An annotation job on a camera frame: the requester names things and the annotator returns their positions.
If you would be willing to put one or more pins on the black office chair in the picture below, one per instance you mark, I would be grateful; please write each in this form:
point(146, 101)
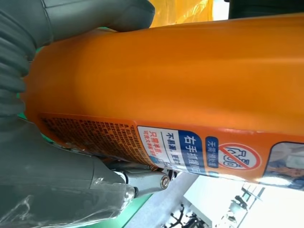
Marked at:
point(190, 220)

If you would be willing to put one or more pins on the yellow plastic wrapped box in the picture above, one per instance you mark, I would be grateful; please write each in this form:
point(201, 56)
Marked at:
point(180, 11)

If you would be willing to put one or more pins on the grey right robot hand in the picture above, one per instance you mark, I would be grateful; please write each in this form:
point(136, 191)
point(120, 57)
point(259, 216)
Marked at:
point(47, 188)

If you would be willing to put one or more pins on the green table mat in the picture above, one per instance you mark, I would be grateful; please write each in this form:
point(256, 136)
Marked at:
point(123, 217)

